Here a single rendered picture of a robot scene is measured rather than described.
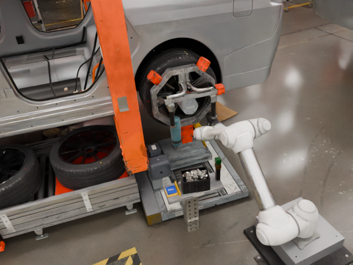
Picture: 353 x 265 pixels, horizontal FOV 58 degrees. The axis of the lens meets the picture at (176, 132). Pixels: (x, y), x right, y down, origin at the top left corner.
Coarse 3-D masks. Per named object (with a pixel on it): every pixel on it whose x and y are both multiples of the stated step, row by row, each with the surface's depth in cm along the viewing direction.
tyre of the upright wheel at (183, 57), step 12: (180, 48) 267; (156, 60) 259; (168, 60) 250; (180, 60) 252; (192, 60) 255; (144, 72) 264; (156, 72) 252; (144, 84) 257; (144, 96) 261; (156, 120) 277
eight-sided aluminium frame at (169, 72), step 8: (192, 64) 253; (168, 72) 245; (176, 72) 247; (184, 72) 250; (200, 72) 254; (152, 88) 253; (160, 88) 251; (152, 96) 253; (152, 104) 258; (208, 104) 275; (200, 112) 281; (160, 120) 268; (168, 120) 270; (184, 120) 281; (192, 120) 278; (200, 120) 280
